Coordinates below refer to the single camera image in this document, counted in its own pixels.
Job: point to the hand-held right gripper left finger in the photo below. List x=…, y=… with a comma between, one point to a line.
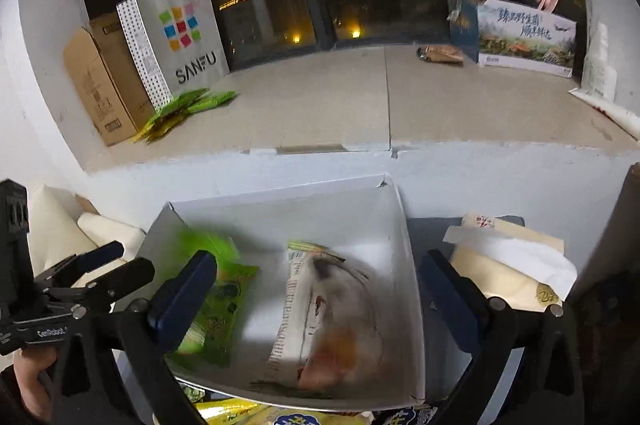
x=184, y=302

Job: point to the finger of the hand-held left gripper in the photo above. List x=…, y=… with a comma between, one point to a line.
x=125, y=275
x=95, y=257

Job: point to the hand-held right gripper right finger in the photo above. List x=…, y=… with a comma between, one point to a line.
x=450, y=300

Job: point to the green snack packet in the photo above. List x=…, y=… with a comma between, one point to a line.
x=225, y=300

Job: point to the clear packet with orange food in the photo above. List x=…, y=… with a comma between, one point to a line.
x=325, y=320

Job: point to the white cardboard box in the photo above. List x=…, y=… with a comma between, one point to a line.
x=350, y=215

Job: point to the person's left hand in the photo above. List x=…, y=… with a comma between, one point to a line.
x=32, y=380

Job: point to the white cushioned seat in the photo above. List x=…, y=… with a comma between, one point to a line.
x=55, y=225

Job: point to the brown cardboard piece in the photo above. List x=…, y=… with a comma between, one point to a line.
x=86, y=203

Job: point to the yellow tissue pack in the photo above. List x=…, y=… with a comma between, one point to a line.
x=505, y=270

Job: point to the brown cardboard box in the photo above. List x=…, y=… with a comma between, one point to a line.
x=100, y=95

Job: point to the yellow blue snack packet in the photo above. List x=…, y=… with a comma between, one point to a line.
x=310, y=417

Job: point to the pile of green packets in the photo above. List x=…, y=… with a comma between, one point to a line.
x=190, y=105

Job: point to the white shopping bag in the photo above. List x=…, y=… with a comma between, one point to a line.
x=180, y=35

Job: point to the brown snack packet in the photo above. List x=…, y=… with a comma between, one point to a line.
x=442, y=54

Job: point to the white tube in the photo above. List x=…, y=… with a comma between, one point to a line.
x=610, y=107

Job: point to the landscape printed gift box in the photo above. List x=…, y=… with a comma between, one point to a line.
x=525, y=40

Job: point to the white plastic bottle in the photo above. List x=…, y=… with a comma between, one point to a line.
x=600, y=65

